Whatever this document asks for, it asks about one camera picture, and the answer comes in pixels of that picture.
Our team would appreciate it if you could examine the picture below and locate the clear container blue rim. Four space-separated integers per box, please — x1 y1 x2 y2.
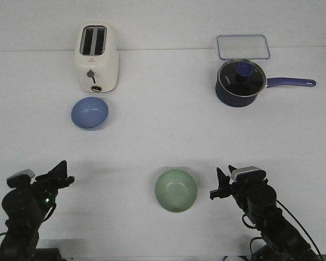
216 34 271 60

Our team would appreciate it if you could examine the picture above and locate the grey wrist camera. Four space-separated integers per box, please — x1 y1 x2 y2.
7 169 35 188
231 166 266 183

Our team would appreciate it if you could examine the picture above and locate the glass pot lid blue knob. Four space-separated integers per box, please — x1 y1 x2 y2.
218 59 266 97

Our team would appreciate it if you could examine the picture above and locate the green bowl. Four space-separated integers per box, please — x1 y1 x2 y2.
155 169 198 213

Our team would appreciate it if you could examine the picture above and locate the dark blue saucepan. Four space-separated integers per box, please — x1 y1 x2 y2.
215 59 316 108

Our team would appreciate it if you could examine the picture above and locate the cream two-slot toaster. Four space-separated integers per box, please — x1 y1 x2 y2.
74 22 119 93

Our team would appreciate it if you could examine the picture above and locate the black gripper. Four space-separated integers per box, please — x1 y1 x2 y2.
209 165 245 209
33 160 75 203

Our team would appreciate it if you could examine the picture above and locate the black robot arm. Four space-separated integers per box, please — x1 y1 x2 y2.
0 160 75 260
210 165 323 260

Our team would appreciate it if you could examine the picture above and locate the blue bowl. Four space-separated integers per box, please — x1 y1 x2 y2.
70 97 109 131

